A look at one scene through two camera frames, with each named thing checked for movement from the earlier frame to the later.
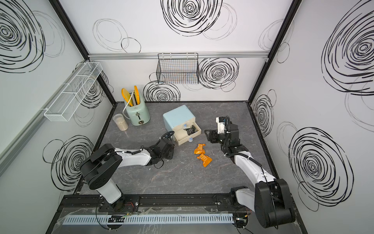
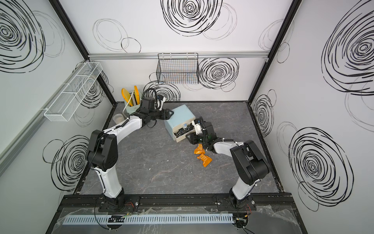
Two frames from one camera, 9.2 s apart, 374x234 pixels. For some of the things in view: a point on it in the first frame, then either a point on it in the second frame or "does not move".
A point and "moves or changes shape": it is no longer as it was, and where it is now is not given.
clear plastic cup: (121, 122) does not move
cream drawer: (181, 135) moves or changes shape
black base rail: (175, 202) does not move
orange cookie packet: (206, 160) does not move
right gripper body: (222, 140) to (200, 139)
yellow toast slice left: (126, 96) does not move
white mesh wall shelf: (65, 106) does not move
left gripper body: (169, 155) to (157, 114)
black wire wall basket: (177, 68) does not move
